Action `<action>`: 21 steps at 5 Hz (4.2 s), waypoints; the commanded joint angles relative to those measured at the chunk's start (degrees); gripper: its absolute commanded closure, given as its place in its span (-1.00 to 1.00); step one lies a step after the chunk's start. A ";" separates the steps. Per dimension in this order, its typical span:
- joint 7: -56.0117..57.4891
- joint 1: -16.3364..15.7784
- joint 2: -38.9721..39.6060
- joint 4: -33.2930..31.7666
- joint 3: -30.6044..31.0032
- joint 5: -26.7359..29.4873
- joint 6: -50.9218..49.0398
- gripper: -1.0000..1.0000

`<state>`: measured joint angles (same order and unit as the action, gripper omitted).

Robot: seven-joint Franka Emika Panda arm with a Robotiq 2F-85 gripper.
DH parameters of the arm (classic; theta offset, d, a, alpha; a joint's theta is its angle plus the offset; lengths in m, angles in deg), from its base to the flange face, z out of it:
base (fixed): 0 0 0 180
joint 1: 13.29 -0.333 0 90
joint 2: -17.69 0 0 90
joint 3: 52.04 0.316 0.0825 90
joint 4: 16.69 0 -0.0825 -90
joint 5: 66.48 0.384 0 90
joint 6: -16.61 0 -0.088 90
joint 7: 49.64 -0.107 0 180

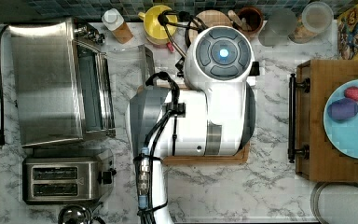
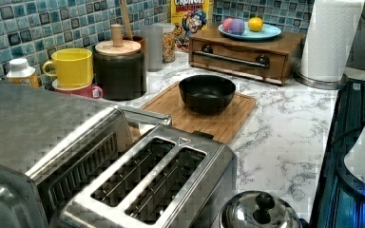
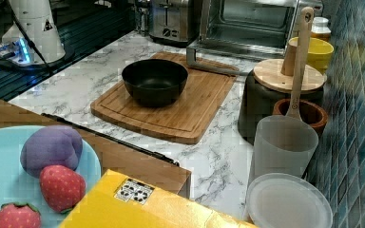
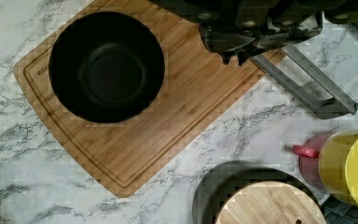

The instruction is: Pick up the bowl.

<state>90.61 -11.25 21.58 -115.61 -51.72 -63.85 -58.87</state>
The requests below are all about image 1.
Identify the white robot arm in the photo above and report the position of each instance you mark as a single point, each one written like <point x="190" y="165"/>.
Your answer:
<point x="218" y="54"/>

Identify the bamboo cutting board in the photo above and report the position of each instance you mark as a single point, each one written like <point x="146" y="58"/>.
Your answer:
<point x="205" y="159"/>

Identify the yellow mug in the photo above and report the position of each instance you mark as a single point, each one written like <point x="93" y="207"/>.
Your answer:
<point x="154" y="32"/>

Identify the round wooden lid canister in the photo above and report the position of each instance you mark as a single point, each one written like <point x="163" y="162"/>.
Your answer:
<point x="211" y="18"/>

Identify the white cap spice bottle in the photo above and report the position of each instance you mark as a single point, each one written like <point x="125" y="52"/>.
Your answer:
<point x="115" y="23"/>

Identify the brown utensil crock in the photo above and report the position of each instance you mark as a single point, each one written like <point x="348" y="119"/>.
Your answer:
<point x="248" y="20"/>

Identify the stainless steel toaster oven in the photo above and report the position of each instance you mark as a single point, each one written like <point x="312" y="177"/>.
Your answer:
<point x="62" y="81"/>

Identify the frosted glass jar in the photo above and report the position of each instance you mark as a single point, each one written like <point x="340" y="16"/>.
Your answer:
<point x="280" y="24"/>

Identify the silver two-slot toaster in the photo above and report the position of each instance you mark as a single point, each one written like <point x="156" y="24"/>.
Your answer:
<point x="80" y="179"/>

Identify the wooden serving tray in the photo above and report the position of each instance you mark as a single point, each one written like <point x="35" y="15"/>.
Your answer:
<point x="309" y="148"/>

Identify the chrome kettle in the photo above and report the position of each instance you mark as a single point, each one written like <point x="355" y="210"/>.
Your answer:
<point x="78" y="214"/>

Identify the purple toy eggplant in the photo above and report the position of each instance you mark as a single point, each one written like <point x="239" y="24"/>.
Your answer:
<point x="342" y="109"/>

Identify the clear lidded jar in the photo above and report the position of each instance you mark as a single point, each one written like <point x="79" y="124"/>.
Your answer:
<point x="315" y="18"/>

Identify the light blue plate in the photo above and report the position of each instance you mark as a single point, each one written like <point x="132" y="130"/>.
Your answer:
<point x="342" y="134"/>

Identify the red toy strawberry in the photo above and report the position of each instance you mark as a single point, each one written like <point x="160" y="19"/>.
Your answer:
<point x="352" y="93"/>

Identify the white round container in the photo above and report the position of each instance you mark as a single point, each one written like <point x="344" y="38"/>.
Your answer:
<point x="334" y="203"/>

